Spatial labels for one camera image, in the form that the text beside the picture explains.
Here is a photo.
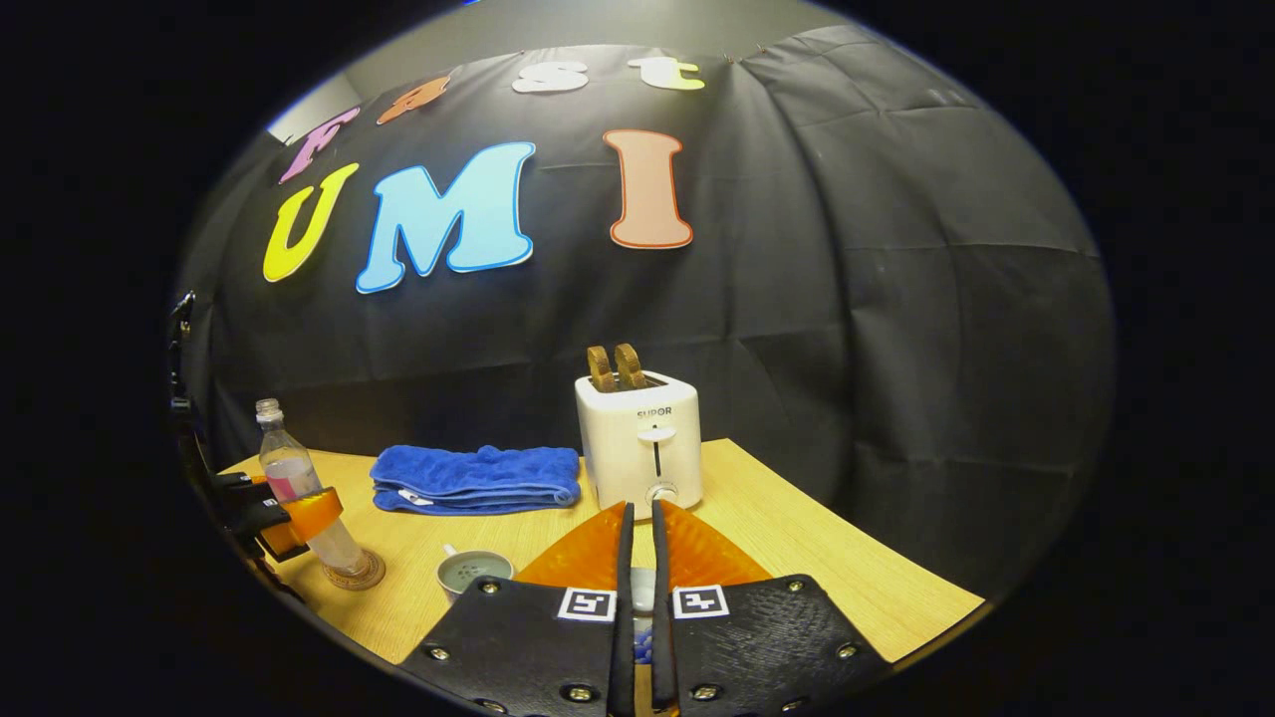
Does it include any clear plastic water bottle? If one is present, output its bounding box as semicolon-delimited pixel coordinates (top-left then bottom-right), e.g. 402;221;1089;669
255;398;372;581

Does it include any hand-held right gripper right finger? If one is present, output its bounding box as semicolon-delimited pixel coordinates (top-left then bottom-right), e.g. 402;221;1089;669
650;498;890;717

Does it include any black stand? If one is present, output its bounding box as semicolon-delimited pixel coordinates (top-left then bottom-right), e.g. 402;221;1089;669
167;291;200;419

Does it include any white blue-patterned teacup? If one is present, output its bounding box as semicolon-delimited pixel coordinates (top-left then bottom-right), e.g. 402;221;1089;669
436;543;516;605

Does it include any folded blue towel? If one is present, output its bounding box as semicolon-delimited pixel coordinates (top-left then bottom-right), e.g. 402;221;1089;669
370;444;583;516

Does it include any round brown coaster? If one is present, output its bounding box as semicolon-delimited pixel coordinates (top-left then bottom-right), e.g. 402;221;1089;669
321;550;386;592

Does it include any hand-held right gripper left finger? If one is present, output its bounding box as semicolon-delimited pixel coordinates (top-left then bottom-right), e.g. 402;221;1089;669
396;500;638;717

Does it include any white toaster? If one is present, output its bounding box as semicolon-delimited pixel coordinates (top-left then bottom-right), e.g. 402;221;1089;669
575;370;704;521

